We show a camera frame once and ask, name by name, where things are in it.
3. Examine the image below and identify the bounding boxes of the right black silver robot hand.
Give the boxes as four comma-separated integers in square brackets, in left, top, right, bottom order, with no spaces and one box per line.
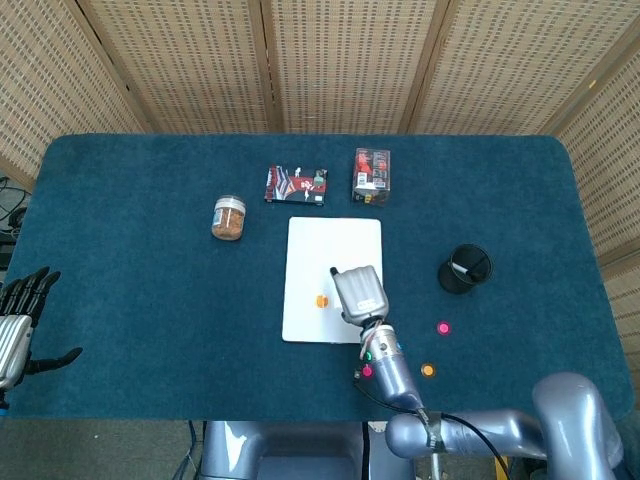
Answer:
[329,265,391,326]

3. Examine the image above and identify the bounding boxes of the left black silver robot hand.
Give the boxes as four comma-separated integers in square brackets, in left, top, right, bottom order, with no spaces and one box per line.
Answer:
[0,266,84,391]

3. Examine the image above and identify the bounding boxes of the white magnetic board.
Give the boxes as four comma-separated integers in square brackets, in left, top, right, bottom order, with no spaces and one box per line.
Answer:
[281,216,386,346]

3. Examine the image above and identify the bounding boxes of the black mesh pen holder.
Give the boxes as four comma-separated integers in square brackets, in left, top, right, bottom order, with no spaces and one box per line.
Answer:
[438,243,494,295]

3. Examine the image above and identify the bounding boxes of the clear plastic box red contents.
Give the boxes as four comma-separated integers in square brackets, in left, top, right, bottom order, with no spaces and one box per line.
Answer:
[350,147,392,208]

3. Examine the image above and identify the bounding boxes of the black red card box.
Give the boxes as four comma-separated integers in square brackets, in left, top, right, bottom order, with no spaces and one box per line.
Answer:
[263,165,329,207]

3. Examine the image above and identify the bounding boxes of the blue carpet table mat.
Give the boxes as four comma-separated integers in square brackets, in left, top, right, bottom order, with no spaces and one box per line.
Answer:
[3,132,635,424]

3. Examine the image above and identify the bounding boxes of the clear jar with brown contents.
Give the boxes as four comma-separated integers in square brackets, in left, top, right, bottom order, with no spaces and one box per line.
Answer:
[209,194,248,242]

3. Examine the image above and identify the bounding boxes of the grey-blue robot torso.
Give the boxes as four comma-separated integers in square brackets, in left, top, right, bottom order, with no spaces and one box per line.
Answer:
[199,420,401,480]

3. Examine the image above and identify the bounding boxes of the woven rattan folding screen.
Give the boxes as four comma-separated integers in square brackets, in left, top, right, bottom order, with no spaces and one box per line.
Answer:
[0,0,640,381]

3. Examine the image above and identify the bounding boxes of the black floor cables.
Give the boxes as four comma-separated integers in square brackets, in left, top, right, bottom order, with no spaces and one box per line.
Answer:
[0,174,30,271]

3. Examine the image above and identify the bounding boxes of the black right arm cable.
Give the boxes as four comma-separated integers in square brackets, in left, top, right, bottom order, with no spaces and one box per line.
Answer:
[352,367,511,480]

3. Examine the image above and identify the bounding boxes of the blue cable under table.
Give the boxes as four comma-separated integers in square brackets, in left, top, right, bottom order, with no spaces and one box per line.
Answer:
[186,420,202,480]

